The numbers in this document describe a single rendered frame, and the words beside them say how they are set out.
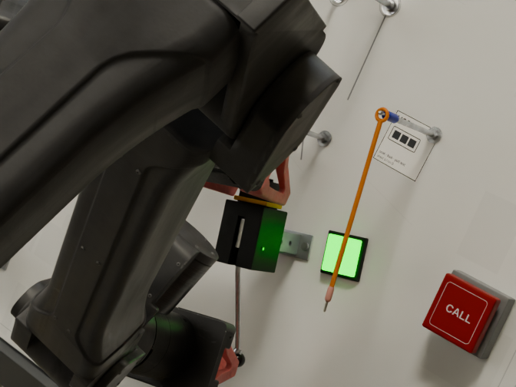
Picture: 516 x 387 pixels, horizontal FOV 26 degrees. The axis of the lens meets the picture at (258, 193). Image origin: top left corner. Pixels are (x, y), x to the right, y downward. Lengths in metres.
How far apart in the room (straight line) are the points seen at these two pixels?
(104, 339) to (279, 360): 0.38
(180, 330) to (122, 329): 0.19
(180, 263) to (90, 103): 0.46
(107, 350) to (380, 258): 0.36
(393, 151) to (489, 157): 0.09
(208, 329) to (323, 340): 0.16
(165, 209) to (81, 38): 0.20
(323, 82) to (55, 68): 0.13
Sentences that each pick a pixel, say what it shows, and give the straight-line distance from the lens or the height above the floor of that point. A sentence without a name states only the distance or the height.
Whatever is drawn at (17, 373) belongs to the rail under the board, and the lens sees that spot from 1.28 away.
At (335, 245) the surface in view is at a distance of 1.02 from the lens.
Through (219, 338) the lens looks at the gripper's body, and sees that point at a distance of 0.90.
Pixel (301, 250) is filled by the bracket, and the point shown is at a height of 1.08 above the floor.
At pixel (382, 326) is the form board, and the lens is 1.01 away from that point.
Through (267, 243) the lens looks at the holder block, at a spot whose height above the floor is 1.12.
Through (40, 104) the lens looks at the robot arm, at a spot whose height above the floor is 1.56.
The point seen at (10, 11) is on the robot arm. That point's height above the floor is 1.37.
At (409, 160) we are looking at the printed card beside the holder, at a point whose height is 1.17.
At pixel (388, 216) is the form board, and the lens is 1.01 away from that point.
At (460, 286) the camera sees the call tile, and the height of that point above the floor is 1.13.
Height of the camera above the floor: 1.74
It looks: 37 degrees down
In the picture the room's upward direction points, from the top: straight up
